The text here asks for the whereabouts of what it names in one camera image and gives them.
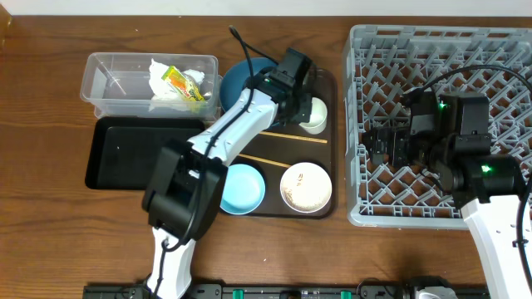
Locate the wooden chopstick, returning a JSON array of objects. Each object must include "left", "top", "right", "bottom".
[
  {"left": 259, "top": 131, "right": 328, "bottom": 144},
  {"left": 238, "top": 154, "right": 292, "bottom": 169}
]

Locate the upper wooden chopstick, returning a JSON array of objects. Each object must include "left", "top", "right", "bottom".
[{"left": 259, "top": 131, "right": 328, "bottom": 144}]

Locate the black tray bin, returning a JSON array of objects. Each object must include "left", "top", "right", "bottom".
[{"left": 85, "top": 116, "right": 204, "bottom": 190}]

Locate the clear plastic bin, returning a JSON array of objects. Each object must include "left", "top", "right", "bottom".
[{"left": 80, "top": 52, "right": 221, "bottom": 121}]

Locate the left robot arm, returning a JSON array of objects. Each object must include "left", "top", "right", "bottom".
[{"left": 142, "top": 66, "right": 314, "bottom": 298}]

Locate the white speckled bowl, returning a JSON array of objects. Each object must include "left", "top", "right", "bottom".
[{"left": 279, "top": 162, "right": 333, "bottom": 213}]

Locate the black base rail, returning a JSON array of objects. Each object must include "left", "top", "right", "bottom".
[{"left": 81, "top": 277, "right": 491, "bottom": 299}]

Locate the dark blue plate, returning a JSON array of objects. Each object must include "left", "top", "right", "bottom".
[{"left": 219, "top": 57, "right": 275, "bottom": 112}]

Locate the grey dishwasher rack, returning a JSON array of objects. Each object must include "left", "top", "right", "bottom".
[{"left": 342, "top": 24, "right": 531, "bottom": 229}]

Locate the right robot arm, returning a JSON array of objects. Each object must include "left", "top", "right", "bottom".
[{"left": 362, "top": 127, "right": 531, "bottom": 298}]

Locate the brown serving tray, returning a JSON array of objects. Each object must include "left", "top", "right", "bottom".
[{"left": 234, "top": 69, "right": 337, "bottom": 219}]

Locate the white tissue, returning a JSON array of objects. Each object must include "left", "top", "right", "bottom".
[{"left": 149, "top": 59, "right": 207, "bottom": 110}]

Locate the yellow green snack wrapper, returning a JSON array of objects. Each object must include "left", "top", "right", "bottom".
[{"left": 161, "top": 66, "right": 205, "bottom": 102}]

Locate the lower wooden chopstick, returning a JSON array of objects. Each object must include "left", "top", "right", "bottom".
[{"left": 238, "top": 154, "right": 292, "bottom": 169}]

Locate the white paper cup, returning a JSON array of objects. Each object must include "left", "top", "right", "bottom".
[{"left": 299, "top": 97, "right": 328, "bottom": 135}]

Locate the light blue bowl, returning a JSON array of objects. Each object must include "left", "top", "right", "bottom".
[{"left": 220, "top": 164, "right": 266, "bottom": 215}]

